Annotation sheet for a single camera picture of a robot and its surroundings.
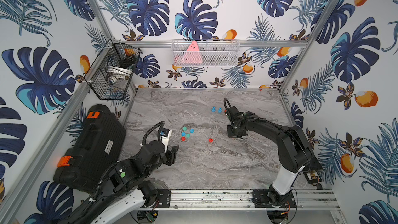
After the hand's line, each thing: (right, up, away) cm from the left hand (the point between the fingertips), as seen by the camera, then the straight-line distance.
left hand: (173, 144), depth 69 cm
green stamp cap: (+2, +3, +32) cm, 32 cm away
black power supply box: (+70, -19, +11) cm, 73 cm away
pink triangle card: (+8, +47, +22) cm, 52 cm away
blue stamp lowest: (+21, +15, +38) cm, 46 cm away
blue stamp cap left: (+1, -1, +29) cm, 29 cm away
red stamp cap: (+18, -4, +26) cm, 32 cm away
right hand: (+32, 0, +25) cm, 40 cm away
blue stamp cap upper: (+7, +1, +29) cm, 30 cm away
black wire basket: (-37, +33, +15) cm, 52 cm away
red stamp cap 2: (+2, -3, +26) cm, 27 cm away
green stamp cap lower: (+4, -2, +29) cm, 29 cm away
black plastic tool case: (-34, -2, +2) cm, 34 cm away
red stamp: (+25, +15, +9) cm, 30 cm away
